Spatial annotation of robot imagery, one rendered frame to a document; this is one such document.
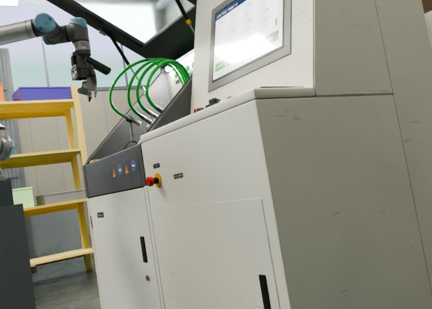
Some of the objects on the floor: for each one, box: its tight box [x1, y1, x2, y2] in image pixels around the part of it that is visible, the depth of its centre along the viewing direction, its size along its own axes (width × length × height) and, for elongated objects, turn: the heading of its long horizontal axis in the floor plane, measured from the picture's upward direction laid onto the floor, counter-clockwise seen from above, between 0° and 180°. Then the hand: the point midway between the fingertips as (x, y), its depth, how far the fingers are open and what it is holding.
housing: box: [372, 0, 432, 295], centre depth 215 cm, size 140×28×150 cm, turn 152°
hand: (93, 97), depth 206 cm, fingers open, 7 cm apart
